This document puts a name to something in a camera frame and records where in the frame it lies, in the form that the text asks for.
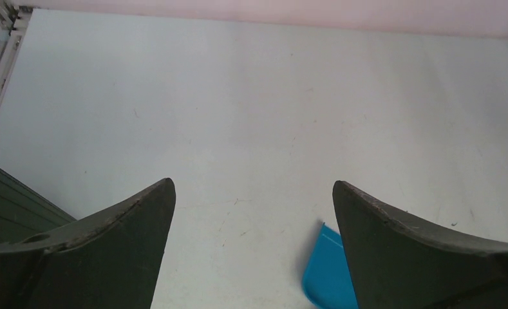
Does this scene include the blue dustpan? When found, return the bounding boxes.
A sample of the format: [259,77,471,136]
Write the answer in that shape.
[301,224,359,309]

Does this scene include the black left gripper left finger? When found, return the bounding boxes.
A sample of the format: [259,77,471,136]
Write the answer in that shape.
[0,178,176,308]

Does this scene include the black plastic bin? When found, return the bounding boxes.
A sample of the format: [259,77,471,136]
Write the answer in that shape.
[0,168,76,243]

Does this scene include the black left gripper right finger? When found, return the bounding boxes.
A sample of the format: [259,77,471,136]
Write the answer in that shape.
[332,181,508,308]

